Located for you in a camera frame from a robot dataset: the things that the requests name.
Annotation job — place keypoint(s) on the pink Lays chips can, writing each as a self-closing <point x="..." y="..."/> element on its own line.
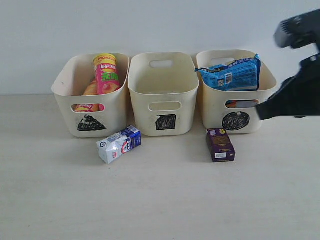
<point x="106" y="73"/>

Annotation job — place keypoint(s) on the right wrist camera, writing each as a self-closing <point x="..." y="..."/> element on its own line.
<point x="299" y="31"/>

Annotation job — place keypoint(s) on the cream bin square mark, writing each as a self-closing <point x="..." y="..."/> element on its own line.
<point x="163" y="88"/>

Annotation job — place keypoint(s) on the orange noodle packet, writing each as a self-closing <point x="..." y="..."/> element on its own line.
<point x="231" y="104"/>

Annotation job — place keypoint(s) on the cream bin circle mark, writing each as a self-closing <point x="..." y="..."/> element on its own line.
<point x="240" y="120"/>

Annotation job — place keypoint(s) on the purple small box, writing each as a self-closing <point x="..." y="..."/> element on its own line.
<point x="220" y="146"/>

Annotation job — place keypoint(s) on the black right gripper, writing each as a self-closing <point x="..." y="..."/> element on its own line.
<point x="298" y="96"/>

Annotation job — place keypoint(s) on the blue noodle packet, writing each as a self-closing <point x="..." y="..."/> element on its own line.
<point x="235" y="76"/>

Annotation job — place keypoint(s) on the white blue milk carton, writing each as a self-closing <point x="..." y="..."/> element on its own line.
<point x="118" y="144"/>

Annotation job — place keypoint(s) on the cream bin triangle mark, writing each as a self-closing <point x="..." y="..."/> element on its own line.
<point x="69" y="88"/>

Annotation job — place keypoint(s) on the yellow Lays chips can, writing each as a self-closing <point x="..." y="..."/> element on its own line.
<point x="88" y="107"/>

